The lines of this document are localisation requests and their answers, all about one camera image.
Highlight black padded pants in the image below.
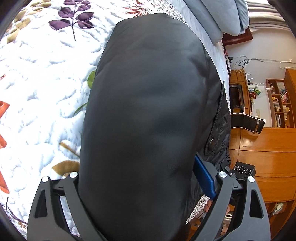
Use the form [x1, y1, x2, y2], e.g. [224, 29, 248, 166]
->
[78, 14, 230, 240]

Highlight wooden desk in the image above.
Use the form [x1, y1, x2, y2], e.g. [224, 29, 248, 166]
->
[229, 69, 252, 115]

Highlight dark wooden headboard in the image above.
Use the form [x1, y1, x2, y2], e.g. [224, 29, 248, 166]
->
[222, 28, 253, 46]

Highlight grey striped curtain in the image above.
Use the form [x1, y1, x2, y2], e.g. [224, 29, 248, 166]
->
[247, 1, 291, 32]

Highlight floral quilted bedspread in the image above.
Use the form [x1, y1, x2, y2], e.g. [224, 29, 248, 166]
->
[0, 0, 232, 239]

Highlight wooden wall shelf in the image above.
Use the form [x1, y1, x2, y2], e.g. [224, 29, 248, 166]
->
[266, 79, 295, 128]

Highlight hanging white cables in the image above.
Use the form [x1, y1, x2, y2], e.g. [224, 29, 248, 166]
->
[227, 55, 295, 70]

